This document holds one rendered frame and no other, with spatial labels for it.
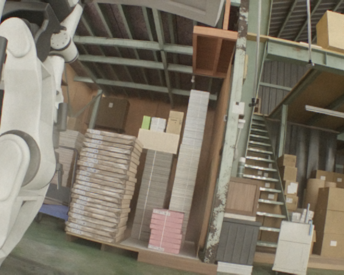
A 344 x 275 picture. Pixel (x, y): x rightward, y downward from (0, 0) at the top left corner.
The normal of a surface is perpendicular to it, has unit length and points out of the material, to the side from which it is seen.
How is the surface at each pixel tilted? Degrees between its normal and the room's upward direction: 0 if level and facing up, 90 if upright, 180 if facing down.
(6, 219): 115
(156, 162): 90
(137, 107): 90
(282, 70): 90
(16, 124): 90
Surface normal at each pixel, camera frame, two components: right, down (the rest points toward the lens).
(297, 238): -0.41, -0.26
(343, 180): -0.07, -0.20
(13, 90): -0.01, 0.23
